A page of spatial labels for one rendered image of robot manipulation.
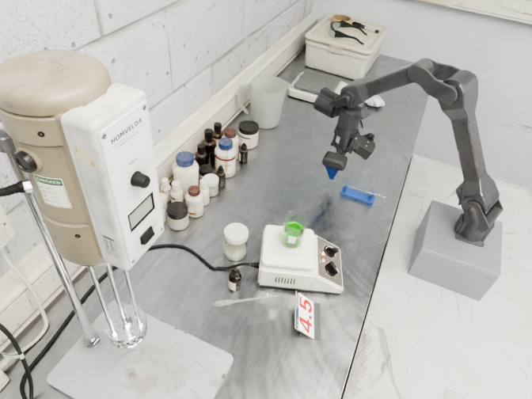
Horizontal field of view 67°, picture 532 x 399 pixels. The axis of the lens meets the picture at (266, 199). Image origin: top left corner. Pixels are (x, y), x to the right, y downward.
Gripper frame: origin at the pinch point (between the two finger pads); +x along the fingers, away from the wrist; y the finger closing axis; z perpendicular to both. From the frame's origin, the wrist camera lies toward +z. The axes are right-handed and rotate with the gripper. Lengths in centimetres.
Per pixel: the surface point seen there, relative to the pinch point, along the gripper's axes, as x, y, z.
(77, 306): -5, -70, -30
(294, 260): 1.4, -38.5, 0.4
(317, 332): 10, -48, 10
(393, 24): -4, 113, -4
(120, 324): -8, -71, -20
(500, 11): -20, 107, 38
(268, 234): 1.5, -34.0, -7.6
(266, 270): 3.7, -42.3, -4.6
